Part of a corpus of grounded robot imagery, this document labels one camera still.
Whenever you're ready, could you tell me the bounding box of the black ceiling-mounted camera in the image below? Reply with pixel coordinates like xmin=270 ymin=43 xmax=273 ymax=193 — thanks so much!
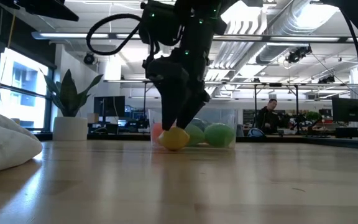
xmin=318 ymin=75 xmax=336 ymax=85
xmin=284 ymin=45 xmax=313 ymax=65

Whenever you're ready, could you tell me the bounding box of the clear plastic tupperware container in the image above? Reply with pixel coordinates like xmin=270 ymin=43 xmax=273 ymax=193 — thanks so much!
xmin=147 ymin=107 xmax=239 ymax=149

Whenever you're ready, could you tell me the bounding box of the yellow hanging cord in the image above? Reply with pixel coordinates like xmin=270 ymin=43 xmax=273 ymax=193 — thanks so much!
xmin=6 ymin=14 xmax=17 ymax=49

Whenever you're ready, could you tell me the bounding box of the blue rounded chair back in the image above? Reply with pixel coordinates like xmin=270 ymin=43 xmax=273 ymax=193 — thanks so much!
xmin=247 ymin=127 xmax=265 ymax=138

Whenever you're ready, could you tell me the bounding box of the round black ceiling device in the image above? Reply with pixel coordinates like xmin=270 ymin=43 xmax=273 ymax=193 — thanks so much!
xmin=83 ymin=52 xmax=96 ymax=65

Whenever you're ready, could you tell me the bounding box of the linear ceiling light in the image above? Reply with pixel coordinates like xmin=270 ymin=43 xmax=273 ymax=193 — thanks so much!
xmin=213 ymin=34 xmax=358 ymax=44
xmin=31 ymin=30 xmax=142 ymax=40

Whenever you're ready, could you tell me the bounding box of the person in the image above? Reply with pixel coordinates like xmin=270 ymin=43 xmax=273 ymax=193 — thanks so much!
xmin=255 ymin=98 xmax=287 ymax=135

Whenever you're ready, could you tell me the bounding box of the beige checked cloth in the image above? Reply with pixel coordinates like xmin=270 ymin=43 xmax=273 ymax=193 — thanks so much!
xmin=0 ymin=108 xmax=44 ymax=178

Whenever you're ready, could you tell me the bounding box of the black looped gripper cable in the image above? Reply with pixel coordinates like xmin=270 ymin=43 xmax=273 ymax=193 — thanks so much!
xmin=86 ymin=12 xmax=155 ymax=57

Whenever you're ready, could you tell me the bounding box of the green round toy fruit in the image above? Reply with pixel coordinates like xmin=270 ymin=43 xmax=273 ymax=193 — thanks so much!
xmin=204 ymin=123 xmax=236 ymax=149

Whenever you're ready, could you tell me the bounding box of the dark green striped toy melon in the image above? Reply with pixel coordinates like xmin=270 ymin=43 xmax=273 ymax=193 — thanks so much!
xmin=188 ymin=117 xmax=213 ymax=131

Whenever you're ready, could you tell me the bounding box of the small green background plant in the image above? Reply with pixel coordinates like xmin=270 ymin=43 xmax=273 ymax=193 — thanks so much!
xmin=305 ymin=111 xmax=323 ymax=123

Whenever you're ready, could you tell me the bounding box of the background desk with equipment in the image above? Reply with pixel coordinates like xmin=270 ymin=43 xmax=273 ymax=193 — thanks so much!
xmin=87 ymin=116 xmax=150 ymax=135

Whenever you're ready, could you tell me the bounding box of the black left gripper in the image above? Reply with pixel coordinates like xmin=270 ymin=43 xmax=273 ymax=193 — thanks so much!
xmin=0 ymin=0 xmax=80 ymax=22

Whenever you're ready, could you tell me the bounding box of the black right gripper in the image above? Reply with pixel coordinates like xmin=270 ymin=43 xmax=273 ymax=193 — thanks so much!
xmin=144 ymin=49 xmax=211 ymax=131

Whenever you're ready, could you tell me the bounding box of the yellow toy lemon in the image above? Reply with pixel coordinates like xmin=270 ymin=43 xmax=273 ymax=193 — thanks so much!
xmin=157 ymin=126 xmax=191 ymax=152

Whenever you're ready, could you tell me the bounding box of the orange toy fruit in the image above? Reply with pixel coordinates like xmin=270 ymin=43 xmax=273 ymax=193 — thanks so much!
xmin=152 ymin=122 xmax=167 ymax=146

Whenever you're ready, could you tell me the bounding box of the green plant in white pot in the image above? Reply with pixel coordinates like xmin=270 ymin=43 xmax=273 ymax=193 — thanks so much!
xmin=40 ymin=68 xmax=104 ymax=142

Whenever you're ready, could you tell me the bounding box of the large window dark frame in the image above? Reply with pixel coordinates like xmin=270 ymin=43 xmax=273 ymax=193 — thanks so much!
xmin=0 ymin=46 xmax=55 ymax=131

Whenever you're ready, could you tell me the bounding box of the black computer monitor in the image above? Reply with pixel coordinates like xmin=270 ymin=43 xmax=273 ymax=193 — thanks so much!
xmin=93 ymin=95 xmax=126 ymax=118
xmin=331 ymin=96 xmax=358 ymax=124

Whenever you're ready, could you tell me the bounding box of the green pointed toy fruit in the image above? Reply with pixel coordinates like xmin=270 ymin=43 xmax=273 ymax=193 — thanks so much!
xmin=183 ymin=123 xmax=206 ymax=147

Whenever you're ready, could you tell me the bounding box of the silver ceiling ventilation duct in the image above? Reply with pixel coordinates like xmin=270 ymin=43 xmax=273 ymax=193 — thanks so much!
xmin=255 ymin=0 xmax=343 ymax=65

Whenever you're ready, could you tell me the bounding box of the black background workstation frame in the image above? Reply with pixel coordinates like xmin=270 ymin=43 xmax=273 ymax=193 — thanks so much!
xmin=104 ymin=79 xmax=354 ymax=136

